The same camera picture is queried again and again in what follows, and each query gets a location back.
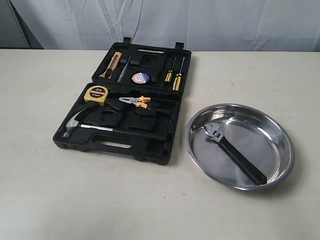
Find round stainless steel tray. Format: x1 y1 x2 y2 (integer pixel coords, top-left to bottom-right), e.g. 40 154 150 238
184 103 295 191

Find steel claw hammer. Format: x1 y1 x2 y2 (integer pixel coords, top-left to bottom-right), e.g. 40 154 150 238
61 108 167 142

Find small yellow black screwdriver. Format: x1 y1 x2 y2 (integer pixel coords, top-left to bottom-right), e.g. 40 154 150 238
164 57 177 83

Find yellow handled pliers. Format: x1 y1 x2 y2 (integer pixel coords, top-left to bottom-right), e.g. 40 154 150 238
118 96 151 109

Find electrical tape roll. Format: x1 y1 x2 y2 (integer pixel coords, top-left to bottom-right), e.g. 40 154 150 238
131 72 151 85

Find black handled adjustable wrench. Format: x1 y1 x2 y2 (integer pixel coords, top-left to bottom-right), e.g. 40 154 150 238
203 122 268 186

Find yellow utility knife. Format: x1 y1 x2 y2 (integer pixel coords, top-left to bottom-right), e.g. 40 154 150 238
99 51 122 79

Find large yellow black screwdriver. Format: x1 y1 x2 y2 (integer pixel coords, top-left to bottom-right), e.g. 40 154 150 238
172 57 185 91

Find black plastic tool case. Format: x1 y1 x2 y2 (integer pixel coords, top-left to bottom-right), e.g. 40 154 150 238
53 37 192 166

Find clear voltage tester screwdriver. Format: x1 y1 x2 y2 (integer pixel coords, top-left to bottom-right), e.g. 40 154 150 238
117 55 132 83

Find white backdrop curtain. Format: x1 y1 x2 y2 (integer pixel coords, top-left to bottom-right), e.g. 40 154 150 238
13 0 320 52

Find yellow tape measure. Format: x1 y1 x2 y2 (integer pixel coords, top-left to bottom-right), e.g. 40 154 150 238
83 85 109 106

